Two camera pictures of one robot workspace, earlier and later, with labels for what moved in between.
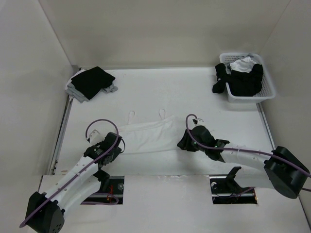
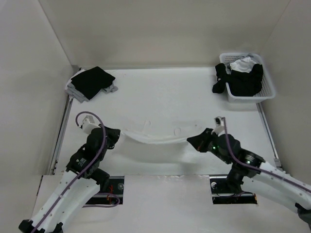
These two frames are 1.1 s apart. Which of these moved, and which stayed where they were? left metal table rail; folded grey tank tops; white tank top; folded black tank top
Moved: white tank top
Stayed: folded black tank top; left metal table rail; folded grey tank tops
